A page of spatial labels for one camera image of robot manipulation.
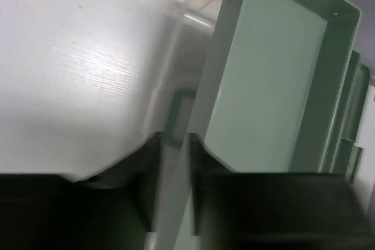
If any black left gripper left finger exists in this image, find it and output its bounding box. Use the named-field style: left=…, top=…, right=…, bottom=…
left=1, top=132, right=162, bottom=249

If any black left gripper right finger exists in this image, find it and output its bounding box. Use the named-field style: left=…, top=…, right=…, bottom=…
left=189, top=133, right=372, bottom=249

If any green toolbox with clear lid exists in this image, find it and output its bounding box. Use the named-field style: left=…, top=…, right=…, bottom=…
left=155, top=0, right=362, bottom=249

